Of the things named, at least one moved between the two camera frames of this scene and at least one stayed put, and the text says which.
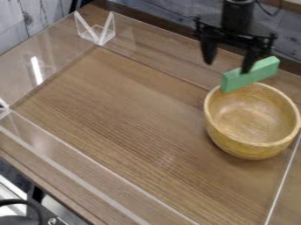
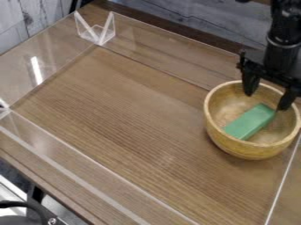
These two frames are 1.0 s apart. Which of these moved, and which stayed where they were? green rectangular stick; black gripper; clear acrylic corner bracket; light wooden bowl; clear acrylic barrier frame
Moved: green rectangular stick; black gripper
Stayed: clear acrylic barrier frame; clear acrylic corner bracket; light wooden bowl
